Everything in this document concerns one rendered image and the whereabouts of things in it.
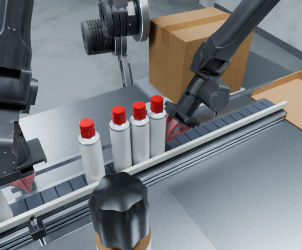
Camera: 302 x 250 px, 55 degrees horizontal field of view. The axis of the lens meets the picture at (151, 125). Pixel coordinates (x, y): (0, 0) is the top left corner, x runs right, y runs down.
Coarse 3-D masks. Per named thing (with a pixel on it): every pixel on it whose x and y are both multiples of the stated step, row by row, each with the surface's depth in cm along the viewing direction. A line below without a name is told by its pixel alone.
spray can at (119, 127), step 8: (112, 112) 68; (120, 112) 68; (112, 120) 70; (120, 120) 69; (112, 128) 70; (120, 128) 70; (128, 128) 71; (112, 136) 72; (120, 136) 71; (128, 136) 72; (112, 144) 74; (120, 144) 72; (128, 144) 74; (112, 152) 76; (120, 152) 74; (128, 152) 75; (120, 160) 76; (128, 160) 77; (120, 168) 78
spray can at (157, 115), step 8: (152, 96) 73; (160, 96) 73; (152, 104) 72; (160, 104) 72; (152, 112) 73; (160, 112) 73; (152, 120) 74; (160, 120) 74; (152, 128) 75; (160, 128) 75; (152, 136) 77; (160, 136) 77; (152, 144) 79; (160, 144) 79; (152, 152) 81; (160, 152) 81
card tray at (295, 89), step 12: (300, 72) 128; (276, 84) 123; (288, 84) 125; (300, 84) 125; (252, 96) 118; (264, 96) 118; (276, 96) 118; (288, 96) 118; (300, 96) 118; (288, 108) 112; (300, 108) 112; (288, 120) 106; (300, 120) 106
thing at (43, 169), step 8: (272, 80) 103; (248, 88) 99; (256, 88) 99; (232, 96) 95; (240, 96) 97; (200, 112) 90; (104, 144) 77; (64, 160) 73; (72, 160) 74; (40, 168) 70; (48, 168) 71; (8, 184) 67
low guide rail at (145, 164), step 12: (276, 108) 99; (240, 120) 93; (252, 120) 95; (216, 132) 88; (192, 144) 84; (156, 156) 80; (168, 156) 82; (132, 168) 77; (144, 168) 79; (72, 192) 71; (84, 192) 72; (48, 204) 68; (60, 204) 69; (24, 216) 65; (36, 216) 67; (0, 228) 64
